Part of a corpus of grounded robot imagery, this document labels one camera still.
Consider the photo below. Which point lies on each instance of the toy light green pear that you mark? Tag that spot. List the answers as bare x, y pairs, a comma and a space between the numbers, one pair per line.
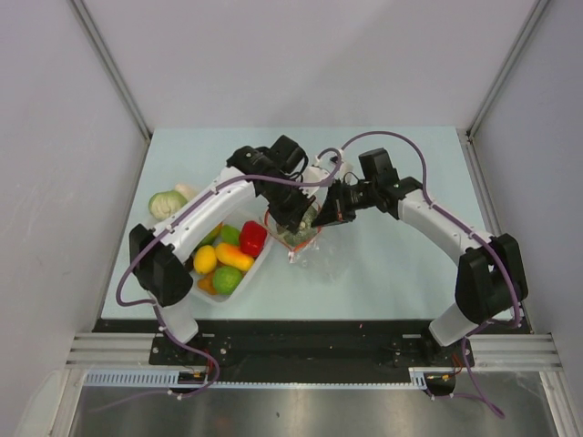
230, 235

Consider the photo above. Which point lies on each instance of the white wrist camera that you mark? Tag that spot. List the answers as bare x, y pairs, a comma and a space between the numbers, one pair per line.
345, 168
322, 171

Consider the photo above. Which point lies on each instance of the toy green cabbage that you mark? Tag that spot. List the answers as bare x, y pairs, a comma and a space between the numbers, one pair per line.
164, 204

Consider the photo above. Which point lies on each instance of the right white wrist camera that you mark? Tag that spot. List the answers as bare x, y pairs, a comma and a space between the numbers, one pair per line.
345, 168

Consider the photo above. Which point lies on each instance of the white plastic basket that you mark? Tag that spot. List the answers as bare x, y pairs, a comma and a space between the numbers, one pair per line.
237, 220

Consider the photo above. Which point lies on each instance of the toy yellow lemon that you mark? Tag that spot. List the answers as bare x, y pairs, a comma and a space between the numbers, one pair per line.
205, 260

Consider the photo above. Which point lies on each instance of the toy yellow orange mango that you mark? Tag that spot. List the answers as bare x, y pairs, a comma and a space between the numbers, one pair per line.
230, 255

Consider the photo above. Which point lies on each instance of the aluminium frame rail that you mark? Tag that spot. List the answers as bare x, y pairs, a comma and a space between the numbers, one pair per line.
513, 352

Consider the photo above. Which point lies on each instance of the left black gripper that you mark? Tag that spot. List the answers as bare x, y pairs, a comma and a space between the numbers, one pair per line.
294, 214

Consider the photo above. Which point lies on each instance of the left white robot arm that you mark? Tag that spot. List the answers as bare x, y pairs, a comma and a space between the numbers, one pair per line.
161, 256

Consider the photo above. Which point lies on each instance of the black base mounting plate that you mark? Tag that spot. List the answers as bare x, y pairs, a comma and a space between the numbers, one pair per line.
313, 352

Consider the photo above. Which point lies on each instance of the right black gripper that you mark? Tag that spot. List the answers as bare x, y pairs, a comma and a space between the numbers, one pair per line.
328, 213

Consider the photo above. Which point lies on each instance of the toy white radish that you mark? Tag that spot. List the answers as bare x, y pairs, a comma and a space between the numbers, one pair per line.
185, 190

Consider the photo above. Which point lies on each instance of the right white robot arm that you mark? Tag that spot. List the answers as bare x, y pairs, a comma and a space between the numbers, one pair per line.
490, 273

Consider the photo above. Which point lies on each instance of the toy small orange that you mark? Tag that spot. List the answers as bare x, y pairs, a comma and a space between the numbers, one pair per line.
206, 284

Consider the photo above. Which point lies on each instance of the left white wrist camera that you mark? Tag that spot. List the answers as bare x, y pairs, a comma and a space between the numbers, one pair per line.
322, 171

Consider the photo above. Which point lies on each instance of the toy green lime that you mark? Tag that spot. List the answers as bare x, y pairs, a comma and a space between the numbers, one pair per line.
226, 279

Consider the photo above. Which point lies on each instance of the toy red bell pepper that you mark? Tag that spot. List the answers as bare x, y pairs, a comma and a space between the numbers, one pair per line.
252, 238

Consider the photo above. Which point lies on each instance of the clear zip top bag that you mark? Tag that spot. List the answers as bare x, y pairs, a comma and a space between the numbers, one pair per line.
325, 257

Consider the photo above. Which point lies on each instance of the blue slotted cable duct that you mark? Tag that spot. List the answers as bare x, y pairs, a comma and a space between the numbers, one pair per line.
184, 380

